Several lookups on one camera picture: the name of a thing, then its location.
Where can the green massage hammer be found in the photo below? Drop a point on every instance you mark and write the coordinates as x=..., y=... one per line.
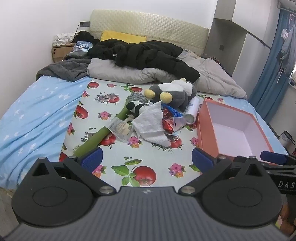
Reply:
x=124, y=115

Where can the orange cardboard storage box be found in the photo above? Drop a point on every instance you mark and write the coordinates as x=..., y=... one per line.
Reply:
x=224, y=130

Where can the blue plastic snack bag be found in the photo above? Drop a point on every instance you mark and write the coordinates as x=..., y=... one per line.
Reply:
x=179, y=119

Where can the grey white penguin plush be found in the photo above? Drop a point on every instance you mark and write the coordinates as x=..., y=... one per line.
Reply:
x=176, y=94

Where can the grey wardrobe cabinet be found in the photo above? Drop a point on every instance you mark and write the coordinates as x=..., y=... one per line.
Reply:
x=232, y=22

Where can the dark grey blanket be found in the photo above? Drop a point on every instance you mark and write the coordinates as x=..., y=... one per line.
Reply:
x=72, y=68

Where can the blue curtain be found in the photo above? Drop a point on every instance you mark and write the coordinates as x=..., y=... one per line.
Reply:
x=271, y=87

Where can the red foil wrapper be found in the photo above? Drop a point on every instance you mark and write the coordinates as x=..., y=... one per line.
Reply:
x=168, y=122

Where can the white paper towel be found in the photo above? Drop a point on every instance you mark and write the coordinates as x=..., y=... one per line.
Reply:
x=149, y=126

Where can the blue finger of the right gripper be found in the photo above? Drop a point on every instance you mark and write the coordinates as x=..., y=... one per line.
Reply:
x=271, y=157

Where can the white mesh waste bin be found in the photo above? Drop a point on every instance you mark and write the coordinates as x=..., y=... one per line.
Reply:
x=286, y=139

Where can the clear printed plastic packet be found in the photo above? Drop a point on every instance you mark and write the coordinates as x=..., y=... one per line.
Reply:
x=122, y=130

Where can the black puffer jacket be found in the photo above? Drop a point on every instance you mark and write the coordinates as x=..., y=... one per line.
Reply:
x=149, y=54

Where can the light blue bed sheet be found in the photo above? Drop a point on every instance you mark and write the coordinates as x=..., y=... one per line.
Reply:
x=35, y=126

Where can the cream padded headboard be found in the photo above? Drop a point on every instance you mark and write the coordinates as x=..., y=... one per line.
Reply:
x=154, y=27

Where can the white spray can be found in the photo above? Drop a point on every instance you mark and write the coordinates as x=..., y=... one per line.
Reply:
x=190, y=114

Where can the yellow pillow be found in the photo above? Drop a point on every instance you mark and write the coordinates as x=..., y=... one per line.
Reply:
x=128, y=38

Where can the small panda plush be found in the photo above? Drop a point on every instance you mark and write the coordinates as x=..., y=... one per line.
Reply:
x=136, y=107

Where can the fruit print mat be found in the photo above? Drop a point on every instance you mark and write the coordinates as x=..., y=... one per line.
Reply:
x=138, y=144

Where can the white crumpled cloth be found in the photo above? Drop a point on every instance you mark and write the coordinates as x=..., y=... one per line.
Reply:
x=63, y=39

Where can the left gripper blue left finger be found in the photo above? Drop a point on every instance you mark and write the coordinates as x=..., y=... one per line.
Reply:
x=82, y=169

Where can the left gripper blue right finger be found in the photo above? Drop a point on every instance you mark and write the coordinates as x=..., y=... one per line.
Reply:
x=212, y=169

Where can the hanging clothes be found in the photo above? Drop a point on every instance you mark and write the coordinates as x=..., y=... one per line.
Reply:
x=285, y=35

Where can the grey duvet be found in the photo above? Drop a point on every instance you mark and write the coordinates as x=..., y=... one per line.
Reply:
x=213, y=79

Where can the cardboard box nightstand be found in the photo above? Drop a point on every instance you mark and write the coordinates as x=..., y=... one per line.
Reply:
x=59, y=52

